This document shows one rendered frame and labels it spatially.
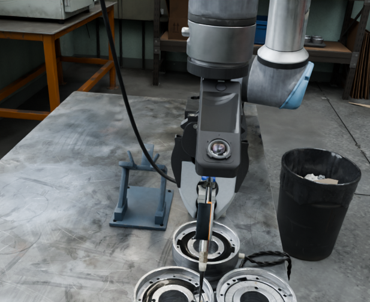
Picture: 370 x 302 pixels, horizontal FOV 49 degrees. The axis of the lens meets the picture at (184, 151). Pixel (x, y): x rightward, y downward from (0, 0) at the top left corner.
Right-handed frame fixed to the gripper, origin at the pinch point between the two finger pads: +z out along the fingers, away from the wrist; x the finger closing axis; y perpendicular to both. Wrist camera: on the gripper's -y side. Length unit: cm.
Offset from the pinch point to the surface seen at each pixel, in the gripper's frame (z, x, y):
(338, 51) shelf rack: 50, -114, 343
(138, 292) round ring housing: 10.0, 8.1, -5.2
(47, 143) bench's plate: 13, 39, 42
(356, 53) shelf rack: 49, -129, 339
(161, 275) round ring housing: 10.1, 5.4, -1.6
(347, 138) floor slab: 94, -107, 247
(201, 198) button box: 9.4, 0.6, 17.8
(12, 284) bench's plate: 13.0, 26.7, -3.1
